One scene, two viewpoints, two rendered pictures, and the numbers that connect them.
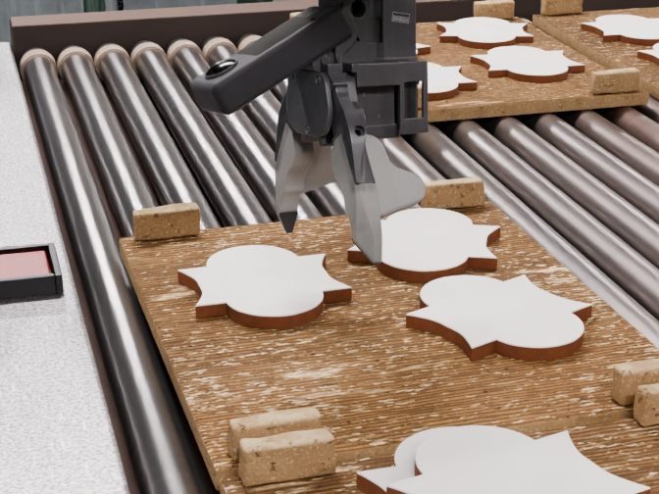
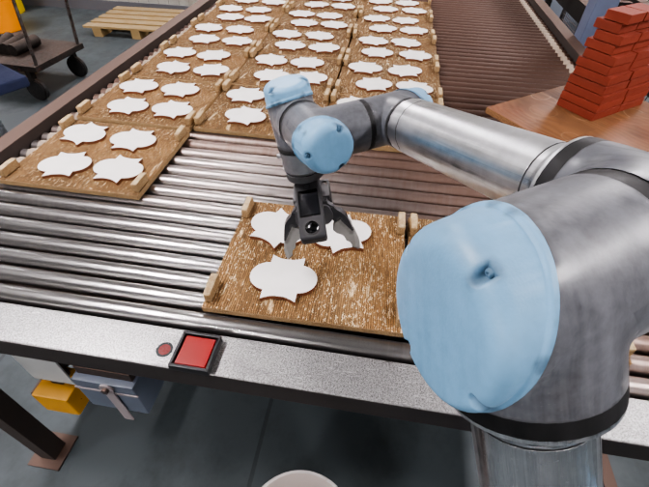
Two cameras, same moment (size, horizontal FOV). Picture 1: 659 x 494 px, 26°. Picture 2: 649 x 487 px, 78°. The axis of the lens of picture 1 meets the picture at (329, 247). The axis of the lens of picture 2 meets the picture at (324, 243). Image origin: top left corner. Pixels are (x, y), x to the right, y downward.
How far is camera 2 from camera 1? 0.94 m
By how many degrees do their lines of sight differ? 58
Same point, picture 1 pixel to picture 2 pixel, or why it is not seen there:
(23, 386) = (299, 374)
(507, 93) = (155, 157)
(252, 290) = (292, 283)
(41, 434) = (340, 377)
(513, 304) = not seen: hidden behind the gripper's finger
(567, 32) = (108, 118)
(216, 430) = (380, 325)
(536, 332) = (361, 232)
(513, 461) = not seen: hidden behind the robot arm
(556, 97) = (172, 149)
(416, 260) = not seen: hidden behind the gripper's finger
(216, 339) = (314, 305)
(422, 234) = (275, 226)
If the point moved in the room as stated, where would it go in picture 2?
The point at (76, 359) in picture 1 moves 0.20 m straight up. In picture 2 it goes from (286, 351) to (280, 284)
